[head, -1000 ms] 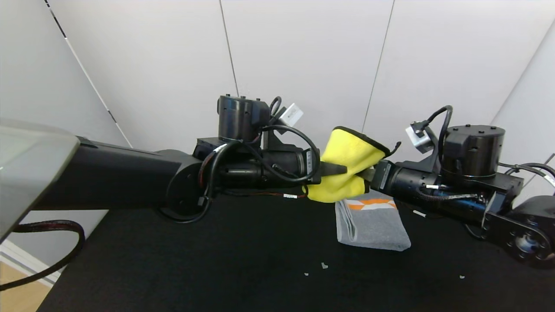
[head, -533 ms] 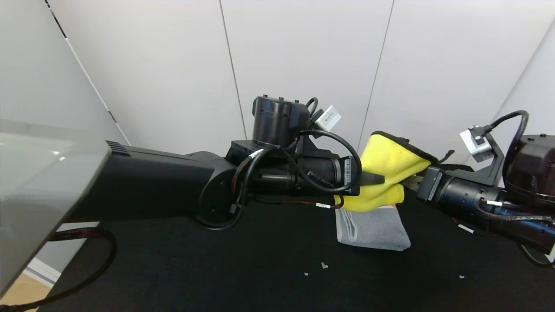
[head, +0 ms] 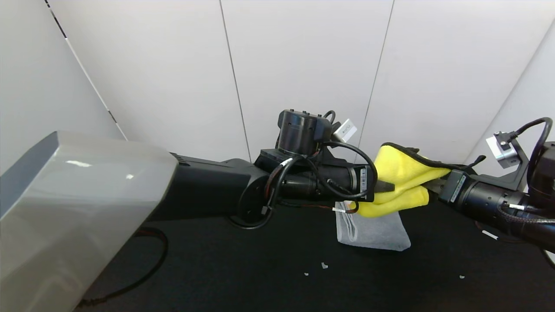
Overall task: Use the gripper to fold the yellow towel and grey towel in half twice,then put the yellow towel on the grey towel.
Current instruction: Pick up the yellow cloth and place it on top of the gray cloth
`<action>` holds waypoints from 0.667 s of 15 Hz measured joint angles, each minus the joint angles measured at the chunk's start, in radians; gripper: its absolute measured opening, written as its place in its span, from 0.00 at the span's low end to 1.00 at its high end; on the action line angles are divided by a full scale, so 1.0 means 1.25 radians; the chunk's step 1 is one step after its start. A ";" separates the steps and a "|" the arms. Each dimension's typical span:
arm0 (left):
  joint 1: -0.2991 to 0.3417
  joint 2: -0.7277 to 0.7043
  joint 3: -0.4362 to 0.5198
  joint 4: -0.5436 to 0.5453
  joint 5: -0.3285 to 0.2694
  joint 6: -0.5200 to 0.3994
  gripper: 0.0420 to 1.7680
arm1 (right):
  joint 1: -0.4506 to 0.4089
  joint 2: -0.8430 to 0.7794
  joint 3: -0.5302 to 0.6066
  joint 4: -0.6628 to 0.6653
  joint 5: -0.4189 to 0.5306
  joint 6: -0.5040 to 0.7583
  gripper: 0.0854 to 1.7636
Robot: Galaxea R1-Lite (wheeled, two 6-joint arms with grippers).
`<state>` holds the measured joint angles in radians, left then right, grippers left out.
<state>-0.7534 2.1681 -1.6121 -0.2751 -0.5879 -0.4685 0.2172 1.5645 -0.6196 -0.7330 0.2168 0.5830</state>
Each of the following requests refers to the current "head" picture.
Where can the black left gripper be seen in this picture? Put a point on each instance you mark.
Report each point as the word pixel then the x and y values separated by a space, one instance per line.
pixel 364 181

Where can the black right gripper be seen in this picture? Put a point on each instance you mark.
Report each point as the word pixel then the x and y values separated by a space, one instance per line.
pixel 455 189

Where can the yellow towel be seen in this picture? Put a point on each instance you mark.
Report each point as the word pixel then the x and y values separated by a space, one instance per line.
pixel 399 173

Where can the grey towel with orange marks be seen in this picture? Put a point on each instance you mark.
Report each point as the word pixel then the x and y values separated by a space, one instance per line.
pixel 377 234

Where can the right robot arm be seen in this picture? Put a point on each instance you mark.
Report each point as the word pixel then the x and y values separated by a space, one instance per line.
pixel 529 208

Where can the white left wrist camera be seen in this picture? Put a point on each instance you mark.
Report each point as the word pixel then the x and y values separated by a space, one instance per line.
pixel 345 130

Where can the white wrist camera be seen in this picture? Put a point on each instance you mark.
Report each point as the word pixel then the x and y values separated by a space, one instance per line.
pixel 345 130
pixel 503 149

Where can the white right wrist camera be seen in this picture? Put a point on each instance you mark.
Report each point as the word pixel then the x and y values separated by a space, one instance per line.
pixel 503 149

